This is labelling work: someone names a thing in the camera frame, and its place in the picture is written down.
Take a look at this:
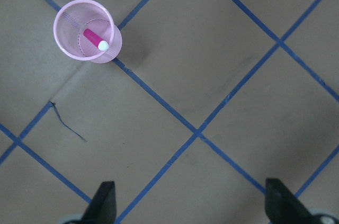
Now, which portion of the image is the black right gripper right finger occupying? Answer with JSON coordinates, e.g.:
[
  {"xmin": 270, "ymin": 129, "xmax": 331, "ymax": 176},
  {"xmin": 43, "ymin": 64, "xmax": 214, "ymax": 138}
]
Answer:
[{"xmin": 265, "ymin": 178, "xmax": 338, "ymax": 224}]

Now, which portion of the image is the pink pen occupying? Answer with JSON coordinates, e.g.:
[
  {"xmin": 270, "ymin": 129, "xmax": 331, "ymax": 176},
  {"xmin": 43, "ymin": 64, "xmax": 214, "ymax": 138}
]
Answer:
[{"xmin": 83, "ymin": 29, "xmax": 109, "ymax": 51}]

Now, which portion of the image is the pink mesh cup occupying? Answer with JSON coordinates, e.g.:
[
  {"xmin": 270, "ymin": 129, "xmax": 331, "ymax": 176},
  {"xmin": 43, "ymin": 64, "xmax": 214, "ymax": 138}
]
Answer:
[{"xmin": 53, "ymin": 0, "xmax": 122, "ymax": 64}]

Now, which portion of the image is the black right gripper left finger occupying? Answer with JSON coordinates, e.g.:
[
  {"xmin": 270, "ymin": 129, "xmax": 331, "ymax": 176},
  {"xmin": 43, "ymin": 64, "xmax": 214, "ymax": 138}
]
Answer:
[{"xmin": 59, "ymin": 181, "xmax": 117, "ymax": 223}]

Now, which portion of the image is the brown paper table cover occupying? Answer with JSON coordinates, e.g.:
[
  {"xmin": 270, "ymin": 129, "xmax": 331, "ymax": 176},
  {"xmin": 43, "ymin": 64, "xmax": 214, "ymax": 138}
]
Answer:
[{"xmin": 1, "ymin": 0, "xmax": 338, "ymax": 223}]

